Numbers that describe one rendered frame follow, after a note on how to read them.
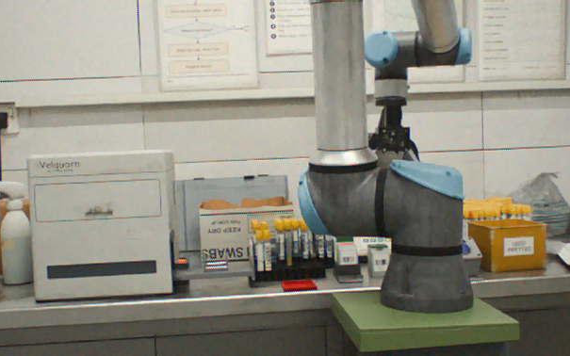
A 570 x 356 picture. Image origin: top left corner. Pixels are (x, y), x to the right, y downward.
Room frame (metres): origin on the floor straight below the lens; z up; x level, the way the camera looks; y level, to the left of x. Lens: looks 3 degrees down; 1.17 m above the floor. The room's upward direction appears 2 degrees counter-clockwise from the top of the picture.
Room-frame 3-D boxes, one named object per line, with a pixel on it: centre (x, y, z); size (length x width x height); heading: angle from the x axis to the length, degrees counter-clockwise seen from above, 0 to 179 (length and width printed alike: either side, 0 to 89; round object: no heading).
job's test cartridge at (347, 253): (1.45, -0.13, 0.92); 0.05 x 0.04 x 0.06; 3
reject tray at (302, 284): (1.38, -0.02, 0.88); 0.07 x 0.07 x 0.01; 5
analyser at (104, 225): (1.47, 0.38, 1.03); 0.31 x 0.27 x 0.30; 95
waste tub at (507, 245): (1.51, -0.50, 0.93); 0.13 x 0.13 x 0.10; 7
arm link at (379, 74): (1.51, -0.25, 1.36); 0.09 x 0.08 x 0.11; 160
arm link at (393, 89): (1.51, -0.25, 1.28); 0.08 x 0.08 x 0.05
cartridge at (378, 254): (1.48, -0.20, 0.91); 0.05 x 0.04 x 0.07; 5
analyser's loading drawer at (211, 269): (1.40, 0.17, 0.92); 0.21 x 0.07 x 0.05; 95
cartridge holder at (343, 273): (1.45, -0.13, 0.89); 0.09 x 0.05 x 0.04; 3
